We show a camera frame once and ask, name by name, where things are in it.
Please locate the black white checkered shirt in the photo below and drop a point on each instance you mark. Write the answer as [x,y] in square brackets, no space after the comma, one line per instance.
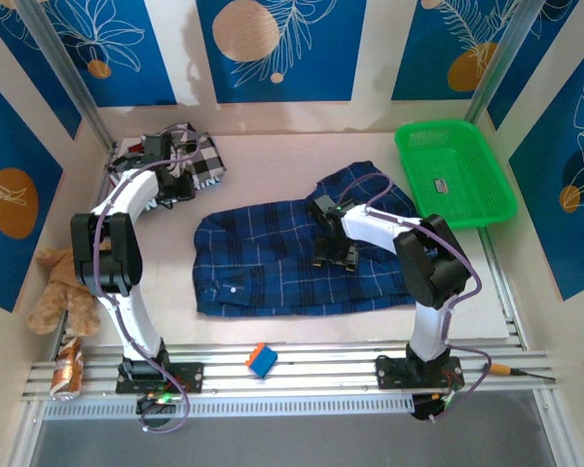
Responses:
[204,155]

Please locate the blue plaid long sleeve shirt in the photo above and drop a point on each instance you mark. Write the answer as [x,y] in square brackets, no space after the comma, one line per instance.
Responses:
[272,253]

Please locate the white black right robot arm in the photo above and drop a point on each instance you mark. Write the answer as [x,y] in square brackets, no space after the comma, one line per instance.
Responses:
[370,228]

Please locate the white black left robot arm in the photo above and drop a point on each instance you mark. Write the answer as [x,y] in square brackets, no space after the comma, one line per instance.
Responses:
[136,194]

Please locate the black-white checkered shirt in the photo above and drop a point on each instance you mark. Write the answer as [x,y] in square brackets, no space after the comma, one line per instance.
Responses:
[211,182]

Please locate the orange blue block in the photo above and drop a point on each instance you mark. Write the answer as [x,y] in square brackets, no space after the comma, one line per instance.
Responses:
[265,362]

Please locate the small basket label sticker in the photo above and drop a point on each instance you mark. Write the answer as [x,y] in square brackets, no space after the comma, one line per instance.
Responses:
[441,185]

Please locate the brown teddy bear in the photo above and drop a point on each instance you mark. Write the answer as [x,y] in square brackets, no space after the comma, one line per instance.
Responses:
[63,292]

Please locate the green plastic basket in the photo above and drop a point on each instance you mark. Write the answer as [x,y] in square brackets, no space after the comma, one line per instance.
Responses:
[462,170]

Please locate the black electronics board with LED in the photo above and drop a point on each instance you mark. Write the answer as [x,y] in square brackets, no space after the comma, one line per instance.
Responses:
[426,408]
[148,404]

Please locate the orange snack packet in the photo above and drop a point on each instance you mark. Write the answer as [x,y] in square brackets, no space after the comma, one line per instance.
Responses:
[65,374]

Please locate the aluminium mounting rail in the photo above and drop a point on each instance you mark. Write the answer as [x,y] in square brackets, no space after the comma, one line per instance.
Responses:
[321,365]

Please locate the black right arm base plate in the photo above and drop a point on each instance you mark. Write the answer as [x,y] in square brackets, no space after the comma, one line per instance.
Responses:
[391,372]

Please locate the aluminium frame post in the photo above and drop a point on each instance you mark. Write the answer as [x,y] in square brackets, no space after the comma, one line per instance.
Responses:
[62,63]
[501,63]

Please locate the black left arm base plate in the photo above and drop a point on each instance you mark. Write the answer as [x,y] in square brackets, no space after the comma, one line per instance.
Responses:
[190,377]

